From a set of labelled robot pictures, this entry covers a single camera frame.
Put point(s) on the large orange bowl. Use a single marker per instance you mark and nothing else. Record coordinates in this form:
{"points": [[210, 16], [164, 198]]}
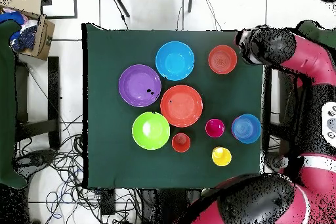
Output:
{"points": [[181, 108]]}

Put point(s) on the green bowl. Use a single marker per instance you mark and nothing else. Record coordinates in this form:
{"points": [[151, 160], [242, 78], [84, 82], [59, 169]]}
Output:
{"points": [[153, 137]]}

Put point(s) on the pink cup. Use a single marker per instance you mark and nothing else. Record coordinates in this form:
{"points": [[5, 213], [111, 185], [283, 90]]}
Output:
{"points": [[215, 130]]}

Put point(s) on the small orange bowl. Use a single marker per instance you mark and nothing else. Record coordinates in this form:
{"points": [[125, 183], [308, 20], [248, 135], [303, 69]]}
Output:
{"points": [[222, 59]]}

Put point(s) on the small blue bowl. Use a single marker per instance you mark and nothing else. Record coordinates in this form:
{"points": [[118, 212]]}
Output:
{"points": [[246, 129]]}

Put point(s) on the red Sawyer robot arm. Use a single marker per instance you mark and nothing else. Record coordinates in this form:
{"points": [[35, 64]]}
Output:
{"points": [[312, 58]]}

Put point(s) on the orange cup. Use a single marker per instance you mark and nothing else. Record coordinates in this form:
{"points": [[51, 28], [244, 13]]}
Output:
{"points": [[181, 142]]}

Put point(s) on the purple bowl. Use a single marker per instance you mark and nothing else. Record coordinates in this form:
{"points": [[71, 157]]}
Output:
{"points": [[134, 82]]}

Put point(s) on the large blue bowl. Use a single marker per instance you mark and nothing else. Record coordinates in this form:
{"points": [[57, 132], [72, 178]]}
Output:
{"points": [[174, 60]]}

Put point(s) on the yellow cup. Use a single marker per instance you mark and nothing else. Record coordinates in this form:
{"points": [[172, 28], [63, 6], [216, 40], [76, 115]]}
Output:
{"points": [[223, 159]]}

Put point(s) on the dark green tablecloth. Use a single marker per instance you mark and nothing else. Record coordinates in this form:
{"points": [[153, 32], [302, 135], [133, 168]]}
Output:
{"points": [[110, 50]]}

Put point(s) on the black power strip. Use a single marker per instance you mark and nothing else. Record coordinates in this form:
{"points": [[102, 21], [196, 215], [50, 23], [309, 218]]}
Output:
{"points": [[107, 201]]}

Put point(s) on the black tripod leg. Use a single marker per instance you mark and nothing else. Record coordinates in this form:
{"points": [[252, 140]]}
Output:
{"points": [[120, 2], [190, 0]]}

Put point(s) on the dark grey stand base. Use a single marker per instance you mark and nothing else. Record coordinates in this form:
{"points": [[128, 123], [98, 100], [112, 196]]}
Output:
{"points": [[34, 159], [274, 161]]}

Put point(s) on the cardboard box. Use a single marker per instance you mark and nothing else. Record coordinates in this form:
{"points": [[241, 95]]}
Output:
{"points": [[46, 37]]}

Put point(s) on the green covered side table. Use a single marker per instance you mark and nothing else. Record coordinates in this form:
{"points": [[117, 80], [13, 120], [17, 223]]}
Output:
{"points": [[323, 33], [6, 103]]}

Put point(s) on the black chair frame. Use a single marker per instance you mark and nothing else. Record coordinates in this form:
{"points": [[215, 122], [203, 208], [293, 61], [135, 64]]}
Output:
{"points": [[286, 103], [53, 90]]}

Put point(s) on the white board black frame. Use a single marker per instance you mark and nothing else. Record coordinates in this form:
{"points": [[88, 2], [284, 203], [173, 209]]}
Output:
{"points": [[60, 3]]}

